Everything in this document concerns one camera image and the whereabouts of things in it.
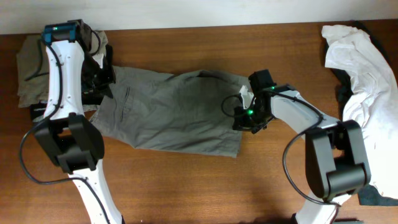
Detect grey-green shorts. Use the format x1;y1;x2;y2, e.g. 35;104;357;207
90;67;249;157

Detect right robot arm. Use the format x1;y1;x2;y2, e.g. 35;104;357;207
234;85;371;223

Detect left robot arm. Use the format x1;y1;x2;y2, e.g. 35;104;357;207
34;19;124;223

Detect folded black garment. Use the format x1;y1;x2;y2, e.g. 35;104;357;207
29;44;116;123

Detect folded beige garment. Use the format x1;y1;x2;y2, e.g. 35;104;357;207
16;31;108;108

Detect white shirt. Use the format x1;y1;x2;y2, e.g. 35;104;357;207
321;24;398;200

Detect dark garment under white shirt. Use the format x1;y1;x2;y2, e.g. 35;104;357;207
323;21;398;207

